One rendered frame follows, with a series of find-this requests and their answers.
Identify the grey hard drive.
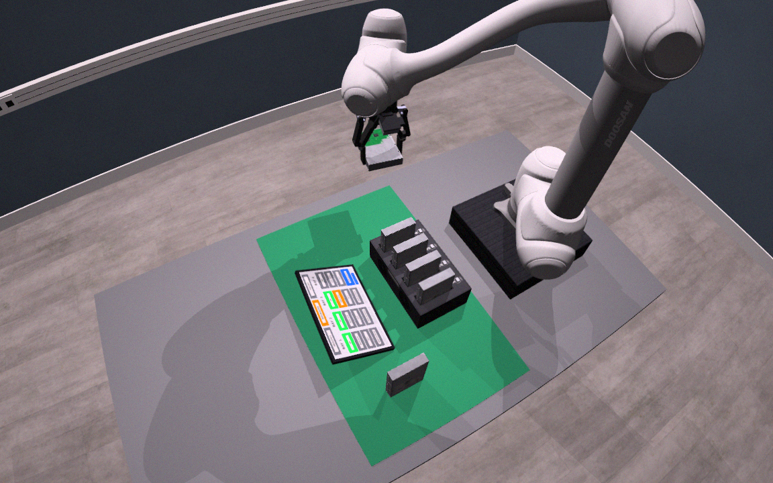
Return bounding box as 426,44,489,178
386,353,429,397
403,250,442,286
416,268,455,305
380,217,416,252
366,128,403,171
392,233,429,269

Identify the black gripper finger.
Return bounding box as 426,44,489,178
352,116,379,165
397,105,411,155

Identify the green flat mat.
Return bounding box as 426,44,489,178
256,185,530,466

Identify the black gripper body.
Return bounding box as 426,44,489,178
369,101,398,122

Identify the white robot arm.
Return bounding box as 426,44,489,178
341,0,705,280

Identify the black-framed status screen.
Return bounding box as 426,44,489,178
295,264,395,365

